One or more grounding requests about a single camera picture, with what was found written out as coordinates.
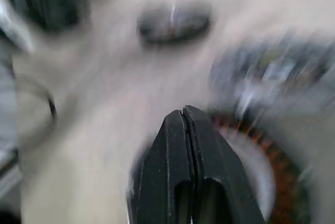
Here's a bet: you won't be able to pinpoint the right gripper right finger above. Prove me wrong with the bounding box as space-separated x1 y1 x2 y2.
182 105 265 224

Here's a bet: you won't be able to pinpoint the silver motor stator copper coils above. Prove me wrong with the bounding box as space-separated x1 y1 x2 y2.
206 106 317 224

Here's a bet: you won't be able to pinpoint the dark oval metal part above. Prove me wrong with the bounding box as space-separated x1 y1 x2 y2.
136 2 212 43

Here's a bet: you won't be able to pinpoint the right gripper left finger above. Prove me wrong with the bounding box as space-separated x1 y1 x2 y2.
127 109 196 224

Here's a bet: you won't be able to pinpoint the grey round motor cover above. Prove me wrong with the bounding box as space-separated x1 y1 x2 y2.
209 31 335 116

